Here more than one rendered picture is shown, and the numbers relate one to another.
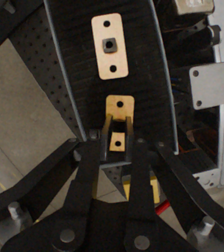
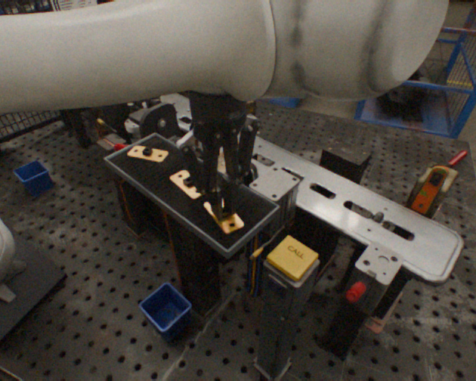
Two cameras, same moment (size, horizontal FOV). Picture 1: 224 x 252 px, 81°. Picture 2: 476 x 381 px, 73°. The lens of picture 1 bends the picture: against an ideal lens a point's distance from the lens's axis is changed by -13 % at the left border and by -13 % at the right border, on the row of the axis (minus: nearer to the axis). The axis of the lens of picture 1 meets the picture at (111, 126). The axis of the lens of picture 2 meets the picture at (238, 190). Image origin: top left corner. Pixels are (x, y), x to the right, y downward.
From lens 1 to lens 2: 0.50 m
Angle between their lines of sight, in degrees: 66
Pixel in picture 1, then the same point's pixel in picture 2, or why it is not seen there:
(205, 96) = (274, 190)
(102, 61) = (189, 190)
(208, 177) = (377, 255)
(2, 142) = not seen: outside the picture
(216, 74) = (269, 178)
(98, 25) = (175, 178)
